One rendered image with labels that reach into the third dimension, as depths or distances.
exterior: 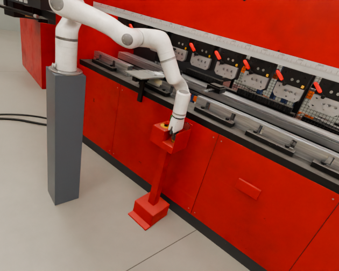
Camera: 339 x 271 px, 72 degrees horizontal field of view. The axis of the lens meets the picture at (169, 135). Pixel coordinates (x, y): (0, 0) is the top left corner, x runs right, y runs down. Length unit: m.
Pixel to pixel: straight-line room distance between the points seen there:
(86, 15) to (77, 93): 0.45
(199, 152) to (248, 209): 0.49
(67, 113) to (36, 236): 0.82
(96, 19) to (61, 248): 1.38
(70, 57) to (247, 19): 1.05
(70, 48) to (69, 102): 0.32
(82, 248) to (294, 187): 1.36
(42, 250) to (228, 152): 1.31
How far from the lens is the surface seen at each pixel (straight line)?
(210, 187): 1.75
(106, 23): 1.41
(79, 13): 1.45
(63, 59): 1.54
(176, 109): 1.41
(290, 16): 1.53
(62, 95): 1.56
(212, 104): 1.69
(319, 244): 1.68
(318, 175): 1.48
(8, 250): 1.84
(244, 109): 1.88
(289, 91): 1.52
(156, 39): 1.34
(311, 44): 1.49
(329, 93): 1.49
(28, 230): 1.91
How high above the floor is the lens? 1.44
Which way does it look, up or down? 27 degrees down
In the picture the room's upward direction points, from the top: 14 degrees clockwise
